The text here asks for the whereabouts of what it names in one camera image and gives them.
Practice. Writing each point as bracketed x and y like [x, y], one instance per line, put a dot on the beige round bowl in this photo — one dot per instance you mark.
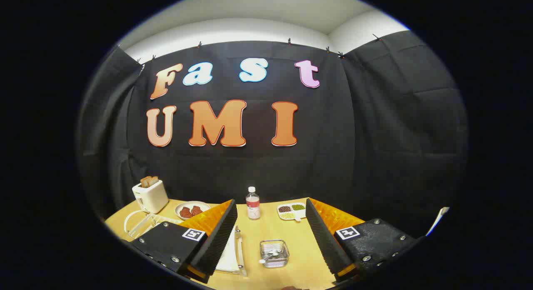
[200, 205]

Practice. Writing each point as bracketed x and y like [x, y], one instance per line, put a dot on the white toaster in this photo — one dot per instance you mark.
[150, 198]

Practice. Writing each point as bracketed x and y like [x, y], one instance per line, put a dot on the red-brown meat piece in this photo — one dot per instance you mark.
[196, 211]
[185, 213]

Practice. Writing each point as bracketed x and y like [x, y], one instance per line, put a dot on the white divided dish with beans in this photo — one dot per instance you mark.
[291, 211]

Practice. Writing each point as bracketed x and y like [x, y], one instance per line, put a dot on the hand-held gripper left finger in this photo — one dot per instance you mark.
[220, 240]

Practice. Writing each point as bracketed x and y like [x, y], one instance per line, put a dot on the brown toast slice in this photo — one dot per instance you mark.
[144, 183]
[153, 180]

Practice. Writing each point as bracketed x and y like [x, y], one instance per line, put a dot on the clear plastic bottle red label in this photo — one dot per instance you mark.
[252, 206]

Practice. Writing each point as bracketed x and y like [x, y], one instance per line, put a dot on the black backdrop cloth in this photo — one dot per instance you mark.
[374, 136]

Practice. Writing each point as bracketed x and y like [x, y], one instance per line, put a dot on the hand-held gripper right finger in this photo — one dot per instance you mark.
[325, 240]

